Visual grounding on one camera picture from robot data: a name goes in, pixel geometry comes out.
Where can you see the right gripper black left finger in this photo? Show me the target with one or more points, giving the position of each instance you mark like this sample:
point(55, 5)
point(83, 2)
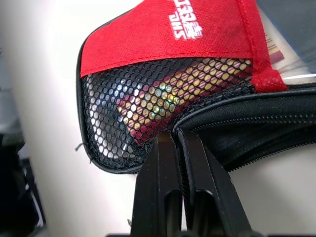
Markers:
point(155, 187)

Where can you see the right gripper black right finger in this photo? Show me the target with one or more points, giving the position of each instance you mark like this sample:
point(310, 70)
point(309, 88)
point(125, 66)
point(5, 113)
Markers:
point(212, 187)

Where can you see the black rubber table tennis paddle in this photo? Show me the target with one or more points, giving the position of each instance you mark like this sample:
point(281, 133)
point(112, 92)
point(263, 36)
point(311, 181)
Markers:
point(274, 50)

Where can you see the black mesh zip pouch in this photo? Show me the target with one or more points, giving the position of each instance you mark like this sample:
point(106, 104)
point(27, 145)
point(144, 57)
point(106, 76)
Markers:
point(123, 49)

